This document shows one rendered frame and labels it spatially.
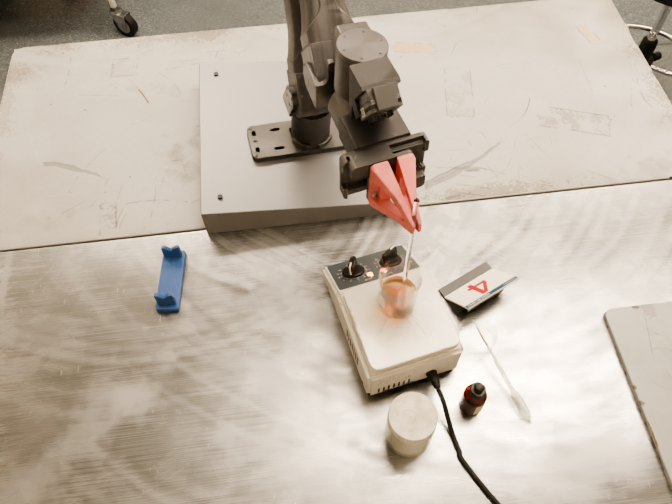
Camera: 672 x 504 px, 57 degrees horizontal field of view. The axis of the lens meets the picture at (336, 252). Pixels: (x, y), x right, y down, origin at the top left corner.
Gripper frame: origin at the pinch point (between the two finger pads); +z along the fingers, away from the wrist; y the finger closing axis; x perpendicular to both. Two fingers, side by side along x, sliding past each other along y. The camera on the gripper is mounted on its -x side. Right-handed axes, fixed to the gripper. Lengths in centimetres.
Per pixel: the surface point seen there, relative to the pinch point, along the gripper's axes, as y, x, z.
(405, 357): -2.7, 17.1, 7.6
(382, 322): -3.6, 17.1, 2.3
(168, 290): -29.1, 24.9, -16.6
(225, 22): 9, 116, -194
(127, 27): -30, 111, -198
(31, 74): -44, 26, -72
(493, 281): 15.2, 23.3, -1.0
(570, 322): 23.5, 25.8, 7.6
